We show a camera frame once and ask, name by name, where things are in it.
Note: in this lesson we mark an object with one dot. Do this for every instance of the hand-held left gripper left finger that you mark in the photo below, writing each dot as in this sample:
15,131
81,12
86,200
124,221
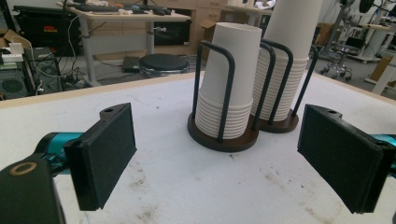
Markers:
102,158

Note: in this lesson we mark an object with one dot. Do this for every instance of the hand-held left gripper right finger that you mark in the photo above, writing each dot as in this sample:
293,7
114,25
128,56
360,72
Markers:
339,155

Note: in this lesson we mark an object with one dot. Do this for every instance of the short stack of white paper cups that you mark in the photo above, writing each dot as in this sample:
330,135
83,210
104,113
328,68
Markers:
239,62

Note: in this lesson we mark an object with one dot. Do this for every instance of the white table leg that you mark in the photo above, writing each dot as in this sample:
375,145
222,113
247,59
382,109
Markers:
384,76

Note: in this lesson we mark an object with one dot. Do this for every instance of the black office chair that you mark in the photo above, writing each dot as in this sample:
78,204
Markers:
341,59

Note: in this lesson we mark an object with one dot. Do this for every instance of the small black floor box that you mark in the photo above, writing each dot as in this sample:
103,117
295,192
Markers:
130,64

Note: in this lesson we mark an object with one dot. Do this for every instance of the black round stool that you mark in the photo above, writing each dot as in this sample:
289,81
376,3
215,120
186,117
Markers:
163,63

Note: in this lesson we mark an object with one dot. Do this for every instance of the black computer tower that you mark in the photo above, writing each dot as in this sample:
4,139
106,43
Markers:
18,81

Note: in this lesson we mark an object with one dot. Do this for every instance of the tall stack of white paper cups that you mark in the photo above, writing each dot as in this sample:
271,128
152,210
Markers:
289,28

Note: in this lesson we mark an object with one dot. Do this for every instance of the black equipment case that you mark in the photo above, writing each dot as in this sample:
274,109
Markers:
40,31

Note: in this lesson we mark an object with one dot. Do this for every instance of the light wooden desk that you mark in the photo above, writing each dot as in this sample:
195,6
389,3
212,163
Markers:
124,16

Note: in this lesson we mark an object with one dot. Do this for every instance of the brown cardboard box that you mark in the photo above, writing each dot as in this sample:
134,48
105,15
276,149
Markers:
14,36

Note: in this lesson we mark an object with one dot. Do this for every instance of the black keyboard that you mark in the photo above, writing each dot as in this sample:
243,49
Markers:
93,7

